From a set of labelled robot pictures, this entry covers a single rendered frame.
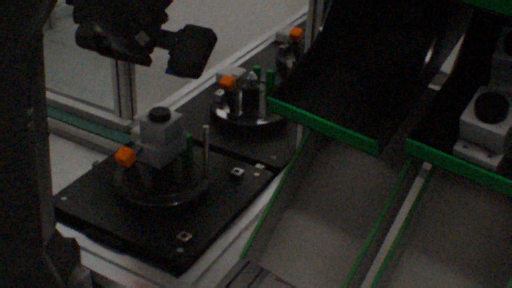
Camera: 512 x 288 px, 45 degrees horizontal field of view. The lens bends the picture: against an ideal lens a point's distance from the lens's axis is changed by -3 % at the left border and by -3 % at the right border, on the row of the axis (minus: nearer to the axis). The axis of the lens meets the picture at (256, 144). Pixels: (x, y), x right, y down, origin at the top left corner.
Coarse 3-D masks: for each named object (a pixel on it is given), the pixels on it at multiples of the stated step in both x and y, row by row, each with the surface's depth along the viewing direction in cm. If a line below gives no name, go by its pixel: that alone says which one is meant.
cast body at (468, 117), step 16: (480, 96) 55; (496, 96) 55; (464, 112) 56; (480, 112) 54; (496, 112) 54; (464, 128) 56; (480, 128) 54; (496, 128) 54; (464, 144) 57; (480, 144) 56; (496, 144) 55; (464, 160) 57; (480, 160) 56; (496, 160) 55
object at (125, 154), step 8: (120, 152) 81; (128, 152) 81; (136, 152) 83; (120, 160) 81; (128, 160) 81; (128, 168) 83; (136, 168) 84; (128, 176) 85; (136, 176) 84; (136, 184) 85; (144, 184) 86
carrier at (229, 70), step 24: (216, 72) 121; (240, 72) 121; (216, 96) 110; (240, 96) 113; (264, 96) 113; (192, 120) 109; (216, 120) 107; (240, 120) 106; (264, 120) 106; (288, 120) 110; (216, 144) 103; (240, 144) 103; (264, 144) 103; (288, 144) 104
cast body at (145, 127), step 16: (160, 112) 86; (176, 112) 88; (144, 128) 86; (160, 128) 85; (176, 128) 87; (144, 144) 86; (160, 144) 86; (176, 144) 88; (144, 160) 87; (160, 160) 86
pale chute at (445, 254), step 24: (432, 168) 69; (432, 192) 72; (456, 192) 71; (480, 192) 70; (408, 216) 68; (432, 216) 71; (456, 216) 70; (480, 216) 69; (504, 216) 68; (408, 240) 71; (432, 240) 70; (456, 240) 69; (480, 240) 68; (504, 240) 67; (384, 264) 68; (408, 264) 71; (432, 264) 70; (456, 264) 68; (480, 264) 67; (504, 264) 66
